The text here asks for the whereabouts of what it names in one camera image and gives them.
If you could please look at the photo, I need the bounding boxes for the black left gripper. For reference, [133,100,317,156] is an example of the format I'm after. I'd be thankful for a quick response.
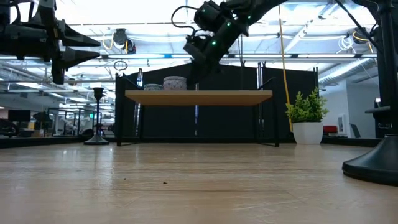
[0,0,101,85]

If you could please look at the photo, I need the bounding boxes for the purple candle jar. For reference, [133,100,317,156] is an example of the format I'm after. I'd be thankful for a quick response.
[162,75,188,91]

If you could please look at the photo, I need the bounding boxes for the black candlestick holder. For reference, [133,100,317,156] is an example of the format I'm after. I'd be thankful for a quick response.
[83,87,110,146]
[341,0,398,187]

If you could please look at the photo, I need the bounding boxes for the black partition screen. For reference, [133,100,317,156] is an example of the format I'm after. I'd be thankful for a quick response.
[119,62,318,139]

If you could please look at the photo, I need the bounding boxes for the wooden shelf riser black legs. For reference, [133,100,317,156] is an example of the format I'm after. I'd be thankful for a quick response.
[114,73,280,147]

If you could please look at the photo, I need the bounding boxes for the black round lamp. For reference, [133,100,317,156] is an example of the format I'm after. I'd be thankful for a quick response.
[112,27,137,55]

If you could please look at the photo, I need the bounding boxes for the small black monitor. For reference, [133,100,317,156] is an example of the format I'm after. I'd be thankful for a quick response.
[7,109,32,123]

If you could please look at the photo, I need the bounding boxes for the green plant white pot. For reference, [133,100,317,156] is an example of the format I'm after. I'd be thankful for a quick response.
[285,88,330,146]

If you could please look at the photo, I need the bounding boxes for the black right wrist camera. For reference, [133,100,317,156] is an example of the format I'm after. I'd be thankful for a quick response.
[182,34,206,63]

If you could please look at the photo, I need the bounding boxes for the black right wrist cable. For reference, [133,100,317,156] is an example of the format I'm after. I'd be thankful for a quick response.
[170,5,200,35]

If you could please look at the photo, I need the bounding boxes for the long yellow cable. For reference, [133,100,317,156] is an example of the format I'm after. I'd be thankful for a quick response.
[277,0,295,133]

